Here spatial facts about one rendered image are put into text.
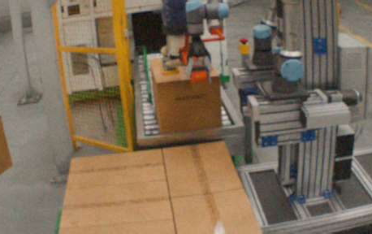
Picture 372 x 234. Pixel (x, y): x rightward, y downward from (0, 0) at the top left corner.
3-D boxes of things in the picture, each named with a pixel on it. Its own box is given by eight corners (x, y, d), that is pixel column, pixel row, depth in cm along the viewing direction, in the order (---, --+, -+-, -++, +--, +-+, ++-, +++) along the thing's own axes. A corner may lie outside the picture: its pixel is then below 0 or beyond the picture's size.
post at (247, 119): (243, 161, 391) (238, 43, 352) (251, 160, 391) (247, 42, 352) (244, 165, 384) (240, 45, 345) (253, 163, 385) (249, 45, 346)
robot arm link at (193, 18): (204, 2, 208) (185, 2, 209) (205, 23, 213) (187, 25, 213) (203, -1, 216) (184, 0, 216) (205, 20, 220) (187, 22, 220)
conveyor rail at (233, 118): (192, 58, 531) (192, 43, 523) (197, 58, 531) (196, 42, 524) (237, 153, 319) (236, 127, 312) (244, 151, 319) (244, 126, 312)
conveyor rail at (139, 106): (135, 66, 526) (133, 49, 519) (139, 65, 526) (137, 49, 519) (140, 164, 314) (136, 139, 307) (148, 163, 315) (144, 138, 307)
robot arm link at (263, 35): (251, 49, 283) (249, 28, 278) (256, 44, 294) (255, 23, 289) (270, 50, 279) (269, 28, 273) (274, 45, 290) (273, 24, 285)
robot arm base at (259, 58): (271, 58, 297) (271, 43, 293) (278, 65, 283) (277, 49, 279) (249, 59, 296) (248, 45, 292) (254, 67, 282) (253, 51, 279)
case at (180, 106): (154, 108, 366) (149, 58, 350) (206, 101, 370) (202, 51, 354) (162, 141, 311) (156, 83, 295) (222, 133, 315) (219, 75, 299)
